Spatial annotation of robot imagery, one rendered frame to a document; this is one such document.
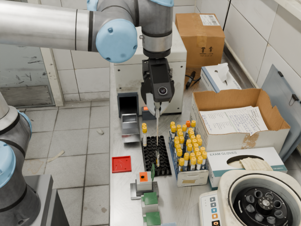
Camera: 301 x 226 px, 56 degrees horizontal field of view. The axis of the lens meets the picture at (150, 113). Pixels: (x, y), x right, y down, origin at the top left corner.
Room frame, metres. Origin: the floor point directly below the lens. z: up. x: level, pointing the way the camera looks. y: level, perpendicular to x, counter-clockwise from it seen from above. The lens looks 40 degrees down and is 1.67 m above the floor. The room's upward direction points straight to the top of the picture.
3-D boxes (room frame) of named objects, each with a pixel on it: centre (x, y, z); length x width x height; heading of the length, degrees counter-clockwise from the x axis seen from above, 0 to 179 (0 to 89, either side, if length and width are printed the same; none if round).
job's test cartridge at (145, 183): (0.55, 0.02, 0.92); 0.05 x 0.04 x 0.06; 95
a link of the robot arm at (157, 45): (0.66, -0.01, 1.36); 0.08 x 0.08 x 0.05
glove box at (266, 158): (0.61, -0.31, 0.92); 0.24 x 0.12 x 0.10; 96
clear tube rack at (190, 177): (0.68, -0.13, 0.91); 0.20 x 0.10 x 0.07; 6
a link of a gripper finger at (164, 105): (0.67, -0.04, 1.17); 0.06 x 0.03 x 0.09; 6
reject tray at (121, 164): (0.67, 0.10, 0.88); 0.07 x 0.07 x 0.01; 6
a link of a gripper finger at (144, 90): (0.64, 0.00, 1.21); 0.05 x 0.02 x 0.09; 96
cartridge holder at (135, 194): (0.55, 0.02, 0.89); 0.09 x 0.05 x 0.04; 95
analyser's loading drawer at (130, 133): (0.86, 0.08, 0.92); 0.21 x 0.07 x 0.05; 6
